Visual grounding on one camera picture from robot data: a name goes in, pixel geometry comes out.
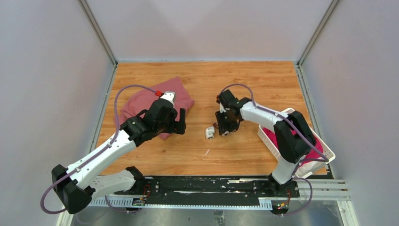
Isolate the white pipe elbow fitting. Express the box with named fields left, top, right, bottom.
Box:
left=205, top=126, right=215, bottom=139

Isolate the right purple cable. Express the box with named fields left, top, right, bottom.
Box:
left=218, top=83, right=329, bottom=217

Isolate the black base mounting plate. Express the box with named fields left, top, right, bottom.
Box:
left=116, top=176, right=300, bottom=207

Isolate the white plastic basket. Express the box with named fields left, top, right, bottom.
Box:
left=257, top=125, right=335, bottom=178

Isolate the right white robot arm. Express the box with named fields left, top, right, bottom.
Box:
left=215, top=89, right=317, bottom=197

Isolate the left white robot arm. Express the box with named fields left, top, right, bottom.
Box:
left=49, top=97, right=186, bottom=214

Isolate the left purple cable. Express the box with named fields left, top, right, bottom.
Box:
left=40, top=84, right=163, bottom=215

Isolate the dusty pink cloth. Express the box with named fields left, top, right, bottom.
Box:
left=118, top=77, right=194, bottom=124

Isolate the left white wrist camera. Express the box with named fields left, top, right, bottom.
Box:
left=160, top=91, right=176, bottom=105

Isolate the magenta cloth in basket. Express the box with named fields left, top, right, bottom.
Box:
left=262, top=127, right=323, bottom=167

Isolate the purple cable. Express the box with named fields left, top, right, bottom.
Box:
left=218, top=83, right=329, bottom=217
left=40, top=84, right=163, bottom=215

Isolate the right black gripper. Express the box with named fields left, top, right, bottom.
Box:
left=216, top=108, right=240, bottom=135

